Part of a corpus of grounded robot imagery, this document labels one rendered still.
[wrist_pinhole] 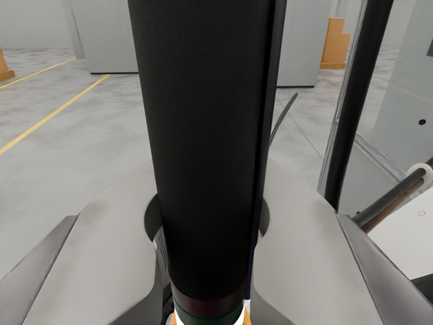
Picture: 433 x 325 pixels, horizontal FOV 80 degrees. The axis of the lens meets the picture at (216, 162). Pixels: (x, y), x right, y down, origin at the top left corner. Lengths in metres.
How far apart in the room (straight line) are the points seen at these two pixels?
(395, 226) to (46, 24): 13.72
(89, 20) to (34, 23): 6.64
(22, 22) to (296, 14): 11.32
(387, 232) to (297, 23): 5.41
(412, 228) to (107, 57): 7.42
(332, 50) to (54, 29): 10.75
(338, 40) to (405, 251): 7.91
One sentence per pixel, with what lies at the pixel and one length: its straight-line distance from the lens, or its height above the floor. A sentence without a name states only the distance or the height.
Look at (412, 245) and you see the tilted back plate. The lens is 0.53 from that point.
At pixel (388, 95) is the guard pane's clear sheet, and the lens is 1.27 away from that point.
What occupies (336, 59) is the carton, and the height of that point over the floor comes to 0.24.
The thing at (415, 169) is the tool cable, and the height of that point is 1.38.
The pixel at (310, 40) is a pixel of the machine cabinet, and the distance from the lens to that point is 5.92.
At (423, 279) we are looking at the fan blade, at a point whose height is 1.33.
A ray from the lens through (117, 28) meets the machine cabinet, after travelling 7.42.
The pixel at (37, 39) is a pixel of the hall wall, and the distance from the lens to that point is 14.15.
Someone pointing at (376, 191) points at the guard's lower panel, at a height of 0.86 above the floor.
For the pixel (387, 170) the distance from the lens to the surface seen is 1.24.
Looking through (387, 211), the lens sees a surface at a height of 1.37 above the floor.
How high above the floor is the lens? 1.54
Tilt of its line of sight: 31 degrees down
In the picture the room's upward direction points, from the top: straight up
